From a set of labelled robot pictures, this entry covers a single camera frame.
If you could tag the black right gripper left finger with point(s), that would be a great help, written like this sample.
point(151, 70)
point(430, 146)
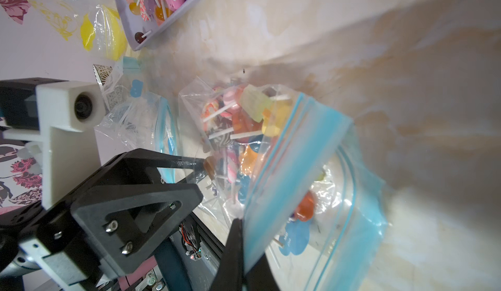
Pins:
point(230, 273)

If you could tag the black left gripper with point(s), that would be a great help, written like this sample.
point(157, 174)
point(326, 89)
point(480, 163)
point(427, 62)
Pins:
point(101, 228)

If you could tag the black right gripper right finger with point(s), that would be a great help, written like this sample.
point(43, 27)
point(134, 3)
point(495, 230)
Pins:
point(260, 277)

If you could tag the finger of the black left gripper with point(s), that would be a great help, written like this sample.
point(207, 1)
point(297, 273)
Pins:
point(142, 166)

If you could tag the blue-zip candy bag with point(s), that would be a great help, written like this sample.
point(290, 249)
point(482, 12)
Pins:
point(291, 170)
point(135, 117)

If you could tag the yellow-zip candy bag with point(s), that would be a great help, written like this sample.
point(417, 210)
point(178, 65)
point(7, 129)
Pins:
point(95, 24)

